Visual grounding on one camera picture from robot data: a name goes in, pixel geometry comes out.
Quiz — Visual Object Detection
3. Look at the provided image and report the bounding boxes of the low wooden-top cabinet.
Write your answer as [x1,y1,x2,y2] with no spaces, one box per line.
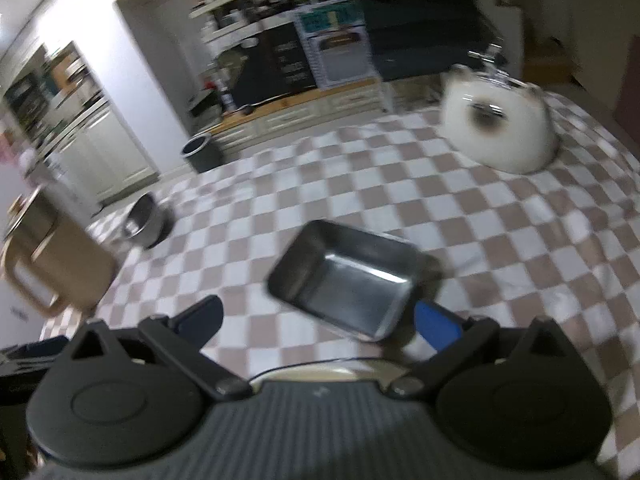
[207,77,398,158]

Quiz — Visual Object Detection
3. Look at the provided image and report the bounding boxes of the cat-shaped ceramic jar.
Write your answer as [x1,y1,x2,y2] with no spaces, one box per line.
[439,44,562,176]

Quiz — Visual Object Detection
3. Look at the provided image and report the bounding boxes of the black chalkboard sign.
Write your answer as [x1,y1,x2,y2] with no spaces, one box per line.
[262,25,320,101]

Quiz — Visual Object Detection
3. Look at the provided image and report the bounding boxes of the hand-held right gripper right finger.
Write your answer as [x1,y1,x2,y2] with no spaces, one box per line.
[385,300,568,402]

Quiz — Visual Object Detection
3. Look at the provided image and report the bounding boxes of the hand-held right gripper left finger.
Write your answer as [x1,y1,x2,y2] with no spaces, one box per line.
[70,296,253,402]

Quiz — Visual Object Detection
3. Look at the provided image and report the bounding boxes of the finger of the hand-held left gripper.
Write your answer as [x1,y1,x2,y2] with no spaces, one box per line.
[0,336,70,362]

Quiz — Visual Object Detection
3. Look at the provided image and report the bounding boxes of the dark blue sofa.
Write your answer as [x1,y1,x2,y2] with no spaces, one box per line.
[362,0,506,83]

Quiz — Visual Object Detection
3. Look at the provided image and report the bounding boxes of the beige pitcher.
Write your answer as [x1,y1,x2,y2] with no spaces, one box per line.
[0,185,120,317]

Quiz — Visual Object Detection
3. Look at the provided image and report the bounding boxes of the dark trash bin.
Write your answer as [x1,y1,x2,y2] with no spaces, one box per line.
[181,133,225,175]

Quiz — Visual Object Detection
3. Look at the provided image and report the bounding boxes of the printed oven box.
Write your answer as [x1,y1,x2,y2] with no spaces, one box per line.
[292,0,379,92]

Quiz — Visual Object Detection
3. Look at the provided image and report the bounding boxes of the white kitchen cabinets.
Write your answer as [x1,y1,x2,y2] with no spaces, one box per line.
[42,97,162,207]

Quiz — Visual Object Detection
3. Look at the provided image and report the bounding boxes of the round steel bowl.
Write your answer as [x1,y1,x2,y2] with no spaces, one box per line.
[121,192,175,250]

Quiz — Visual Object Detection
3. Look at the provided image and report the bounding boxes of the checkered tablecloth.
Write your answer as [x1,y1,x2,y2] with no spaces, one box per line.
[40,90,640,466]

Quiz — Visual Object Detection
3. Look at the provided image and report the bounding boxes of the large square steel container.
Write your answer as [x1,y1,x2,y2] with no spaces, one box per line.
[266,219,420,343]

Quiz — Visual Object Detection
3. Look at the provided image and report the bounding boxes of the cream bowl with handles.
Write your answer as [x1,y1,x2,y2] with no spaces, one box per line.
[260,360,408,388]

